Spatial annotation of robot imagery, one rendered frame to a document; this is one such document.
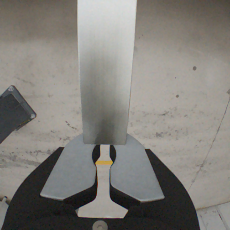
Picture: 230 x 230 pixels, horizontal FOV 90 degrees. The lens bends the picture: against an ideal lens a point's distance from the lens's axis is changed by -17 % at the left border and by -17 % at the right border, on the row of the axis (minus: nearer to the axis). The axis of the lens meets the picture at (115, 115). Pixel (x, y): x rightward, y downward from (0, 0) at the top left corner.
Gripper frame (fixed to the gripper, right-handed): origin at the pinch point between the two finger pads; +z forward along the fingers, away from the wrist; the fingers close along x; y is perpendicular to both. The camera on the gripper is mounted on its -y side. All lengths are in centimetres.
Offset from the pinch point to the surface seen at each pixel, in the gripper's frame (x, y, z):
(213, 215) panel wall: 185, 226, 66
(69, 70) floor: -28, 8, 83
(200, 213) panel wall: 162, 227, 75
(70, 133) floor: -32, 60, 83
